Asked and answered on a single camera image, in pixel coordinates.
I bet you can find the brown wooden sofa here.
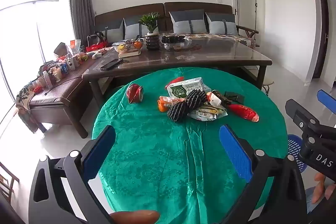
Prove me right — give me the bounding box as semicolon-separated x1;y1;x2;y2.
94;2;259;47

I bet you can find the dark wooden coffee table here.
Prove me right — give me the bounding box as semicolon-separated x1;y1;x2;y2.
82;35;273;138

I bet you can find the cream rolling stool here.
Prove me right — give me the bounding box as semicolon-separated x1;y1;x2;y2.
261;81;275;96

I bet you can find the brown cushioned bench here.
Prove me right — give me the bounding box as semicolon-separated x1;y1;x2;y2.
16;56;97;138

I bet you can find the crushed red can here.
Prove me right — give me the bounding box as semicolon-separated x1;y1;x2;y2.
126;84;144;104

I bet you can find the grey blue pillow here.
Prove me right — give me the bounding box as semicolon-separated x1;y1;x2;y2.
104;20;124;42
123;17;150;40
169;9;208;34
205;12;239;36

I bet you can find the long red wrapper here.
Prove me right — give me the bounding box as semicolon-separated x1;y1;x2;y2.
227;104;260;122

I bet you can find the green white milk carton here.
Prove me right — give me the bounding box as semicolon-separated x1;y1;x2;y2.
166;77;208;98

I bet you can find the wooden chair frame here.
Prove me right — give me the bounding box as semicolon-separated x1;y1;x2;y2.
0;161;20;203

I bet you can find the blue plastic mesh basket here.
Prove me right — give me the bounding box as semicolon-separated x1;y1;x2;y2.
287;134;307;173

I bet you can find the glass bowl of dark fruit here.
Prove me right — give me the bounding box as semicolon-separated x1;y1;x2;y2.
161;34;192;51

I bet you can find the floral fringed cloth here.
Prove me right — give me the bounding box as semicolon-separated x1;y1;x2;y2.
16;80;45;134

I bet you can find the small red wrapper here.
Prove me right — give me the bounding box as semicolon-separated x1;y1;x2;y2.
169;76;185;86

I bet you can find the cluster of small bottles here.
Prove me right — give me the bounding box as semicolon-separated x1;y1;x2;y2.
31;39;108;89

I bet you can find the glass bowl with orange fruit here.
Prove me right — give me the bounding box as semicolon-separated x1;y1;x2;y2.
115;40;143;55

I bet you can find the brown white wrapper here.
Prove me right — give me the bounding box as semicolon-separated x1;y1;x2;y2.
207;90;231;107

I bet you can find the green tablecloth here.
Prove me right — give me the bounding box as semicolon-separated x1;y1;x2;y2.
92;67;289;215

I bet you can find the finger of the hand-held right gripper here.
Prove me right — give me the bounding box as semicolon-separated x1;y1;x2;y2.
285;99;322;135
316;89;336;109

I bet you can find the white snack wrapper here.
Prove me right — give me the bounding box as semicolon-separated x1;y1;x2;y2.
188;105;229;122

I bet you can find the person's left hand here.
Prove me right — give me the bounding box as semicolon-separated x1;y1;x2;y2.
110;210;160;224

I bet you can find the floral sofa blanket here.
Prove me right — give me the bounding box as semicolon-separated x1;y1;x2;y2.
161;32;256;46

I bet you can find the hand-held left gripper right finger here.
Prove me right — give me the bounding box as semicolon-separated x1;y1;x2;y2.
219;124;307;224

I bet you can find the orange snack wrapper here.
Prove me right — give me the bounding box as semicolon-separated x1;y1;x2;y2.
157;97;184;112

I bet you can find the dark wooden door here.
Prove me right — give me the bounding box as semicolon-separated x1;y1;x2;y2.
312;0;330;80

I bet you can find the grey handbag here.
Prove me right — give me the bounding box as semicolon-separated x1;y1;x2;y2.
87;31;107;46

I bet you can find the red flat box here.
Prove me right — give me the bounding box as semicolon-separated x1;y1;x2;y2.
86;43;108;52

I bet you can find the black remote control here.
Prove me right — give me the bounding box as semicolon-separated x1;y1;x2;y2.
100;58;124;71

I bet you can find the green plant in black pot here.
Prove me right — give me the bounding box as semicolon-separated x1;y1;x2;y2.
139;12;161;51

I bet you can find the white door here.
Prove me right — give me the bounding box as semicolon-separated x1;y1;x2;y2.
232;0;263;38

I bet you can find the person's right hand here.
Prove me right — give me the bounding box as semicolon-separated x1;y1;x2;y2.
312;172;336;205

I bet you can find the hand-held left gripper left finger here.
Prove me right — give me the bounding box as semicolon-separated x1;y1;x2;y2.
28;125;117;224

